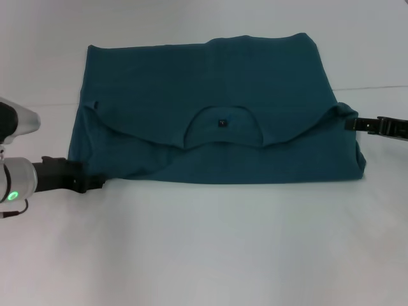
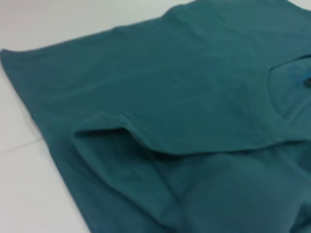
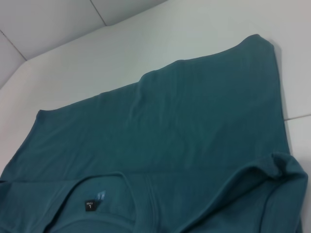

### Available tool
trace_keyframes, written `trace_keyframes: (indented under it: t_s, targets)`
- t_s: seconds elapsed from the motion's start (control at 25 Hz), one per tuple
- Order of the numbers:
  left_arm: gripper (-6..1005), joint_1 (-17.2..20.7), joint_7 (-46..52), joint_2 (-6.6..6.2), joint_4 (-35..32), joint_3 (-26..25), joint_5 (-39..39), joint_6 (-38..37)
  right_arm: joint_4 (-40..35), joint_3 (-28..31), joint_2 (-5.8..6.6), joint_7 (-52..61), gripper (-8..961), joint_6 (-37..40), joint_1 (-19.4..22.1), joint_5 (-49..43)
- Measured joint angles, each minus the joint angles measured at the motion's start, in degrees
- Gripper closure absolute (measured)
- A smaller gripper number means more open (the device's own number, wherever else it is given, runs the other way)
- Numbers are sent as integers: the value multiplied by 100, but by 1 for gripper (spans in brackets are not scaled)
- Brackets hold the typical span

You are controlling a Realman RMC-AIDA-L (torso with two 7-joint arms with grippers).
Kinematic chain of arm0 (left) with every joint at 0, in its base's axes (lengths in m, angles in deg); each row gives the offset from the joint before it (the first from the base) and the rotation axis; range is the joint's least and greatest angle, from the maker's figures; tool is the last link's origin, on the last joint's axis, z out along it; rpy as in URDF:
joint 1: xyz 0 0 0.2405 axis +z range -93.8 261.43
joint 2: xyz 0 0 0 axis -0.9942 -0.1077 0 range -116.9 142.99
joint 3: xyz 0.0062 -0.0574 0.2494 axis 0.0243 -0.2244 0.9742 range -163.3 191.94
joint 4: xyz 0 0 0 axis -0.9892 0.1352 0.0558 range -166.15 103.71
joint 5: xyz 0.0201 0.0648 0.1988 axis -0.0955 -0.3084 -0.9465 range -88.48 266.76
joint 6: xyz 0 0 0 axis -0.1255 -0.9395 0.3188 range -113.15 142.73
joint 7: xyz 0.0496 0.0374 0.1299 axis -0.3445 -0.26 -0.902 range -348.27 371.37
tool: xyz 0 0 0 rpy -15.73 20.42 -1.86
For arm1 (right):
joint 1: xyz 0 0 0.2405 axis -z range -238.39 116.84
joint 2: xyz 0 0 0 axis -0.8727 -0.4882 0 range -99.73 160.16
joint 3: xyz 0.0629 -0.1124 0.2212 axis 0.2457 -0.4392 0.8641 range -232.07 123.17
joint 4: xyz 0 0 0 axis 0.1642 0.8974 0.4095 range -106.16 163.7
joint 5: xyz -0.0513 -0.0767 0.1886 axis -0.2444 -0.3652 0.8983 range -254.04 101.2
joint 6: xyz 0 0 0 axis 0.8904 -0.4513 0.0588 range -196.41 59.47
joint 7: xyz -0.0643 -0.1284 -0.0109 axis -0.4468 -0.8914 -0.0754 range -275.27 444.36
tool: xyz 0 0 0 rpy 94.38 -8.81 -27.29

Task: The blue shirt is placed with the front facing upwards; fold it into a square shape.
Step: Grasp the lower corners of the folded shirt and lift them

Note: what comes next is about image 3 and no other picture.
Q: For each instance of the teal t-shirt with FREE print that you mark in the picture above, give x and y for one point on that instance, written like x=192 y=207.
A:
x=170 y=121

